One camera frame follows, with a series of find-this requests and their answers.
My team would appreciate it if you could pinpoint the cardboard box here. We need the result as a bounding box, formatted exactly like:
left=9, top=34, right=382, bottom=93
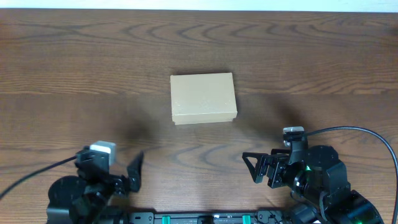
left=170, top=73, right=238, bottom=125

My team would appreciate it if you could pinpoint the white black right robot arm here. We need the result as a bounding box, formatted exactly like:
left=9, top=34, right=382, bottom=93
left=242, top=143, right=382, bottom=223

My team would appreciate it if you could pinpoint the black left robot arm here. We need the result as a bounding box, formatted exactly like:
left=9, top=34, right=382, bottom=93
left=46, top=146, right=144, bottom=224

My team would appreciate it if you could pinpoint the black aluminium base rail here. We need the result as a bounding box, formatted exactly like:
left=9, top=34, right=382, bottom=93
left=128, top=210, right=293, bottom=224

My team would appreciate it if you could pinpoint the black right camera cable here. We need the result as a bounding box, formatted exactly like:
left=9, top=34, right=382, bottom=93
left=304, top=125, right=398, bottom=224

